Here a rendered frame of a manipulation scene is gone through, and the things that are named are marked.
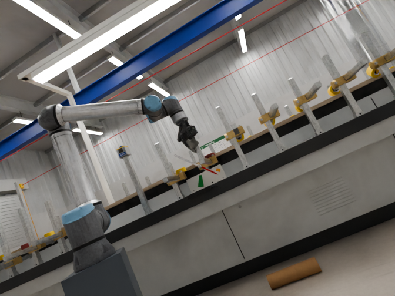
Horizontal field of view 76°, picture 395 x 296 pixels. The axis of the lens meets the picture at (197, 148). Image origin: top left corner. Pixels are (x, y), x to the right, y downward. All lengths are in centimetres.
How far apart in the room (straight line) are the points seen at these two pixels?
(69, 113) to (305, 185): 156
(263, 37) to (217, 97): 255
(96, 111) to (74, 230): 60
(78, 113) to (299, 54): 867
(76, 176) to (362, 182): 180
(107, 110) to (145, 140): 854
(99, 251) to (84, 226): 13
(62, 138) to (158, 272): 124
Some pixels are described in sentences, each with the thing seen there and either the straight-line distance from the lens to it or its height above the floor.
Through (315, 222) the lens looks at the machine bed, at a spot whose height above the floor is 17.
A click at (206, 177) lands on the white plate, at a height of 76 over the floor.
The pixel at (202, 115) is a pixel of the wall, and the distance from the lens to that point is 931.
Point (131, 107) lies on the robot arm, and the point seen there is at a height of 125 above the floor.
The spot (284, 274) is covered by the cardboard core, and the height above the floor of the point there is 6.
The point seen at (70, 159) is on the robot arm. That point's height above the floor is 115.
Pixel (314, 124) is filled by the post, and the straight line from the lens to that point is 176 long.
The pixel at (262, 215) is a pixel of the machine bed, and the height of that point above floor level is 35.
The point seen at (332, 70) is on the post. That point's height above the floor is 103.
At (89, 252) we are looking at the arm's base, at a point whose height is 66.
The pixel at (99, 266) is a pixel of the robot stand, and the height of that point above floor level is 59.
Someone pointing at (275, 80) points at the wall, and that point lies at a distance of 930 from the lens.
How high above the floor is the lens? 70
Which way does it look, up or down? 9 degrees up
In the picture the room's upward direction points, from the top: 25 degrees counter-clockwise
